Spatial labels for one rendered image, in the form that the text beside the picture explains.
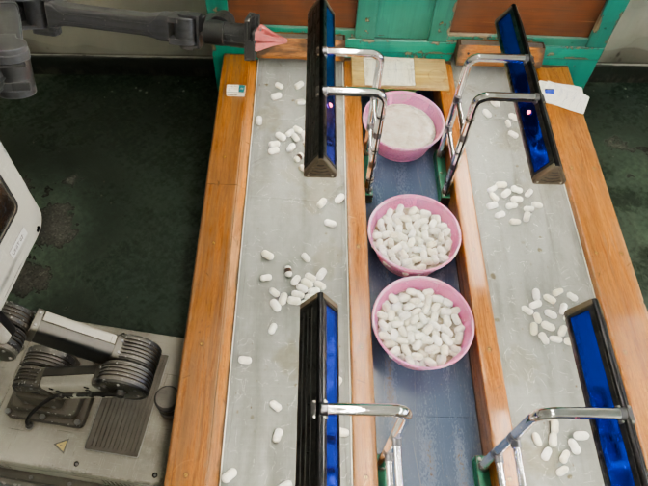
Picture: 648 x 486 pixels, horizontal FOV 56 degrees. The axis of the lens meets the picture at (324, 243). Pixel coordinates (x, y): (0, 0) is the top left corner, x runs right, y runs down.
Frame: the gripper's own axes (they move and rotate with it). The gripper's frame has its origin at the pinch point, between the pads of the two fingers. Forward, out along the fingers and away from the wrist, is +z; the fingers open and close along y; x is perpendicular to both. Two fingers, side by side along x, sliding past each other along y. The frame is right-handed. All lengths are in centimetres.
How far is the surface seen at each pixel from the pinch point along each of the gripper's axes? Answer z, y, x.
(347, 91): 17.1, 9.9, 2.4
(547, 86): 83, 26, -60
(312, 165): 11.7, 20.5, 23.1
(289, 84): -5, 32, -49
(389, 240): 34, 51, 6
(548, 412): 62, 36, 74
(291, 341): 11, 63, 40
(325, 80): 11.0, 9.7, -2.1
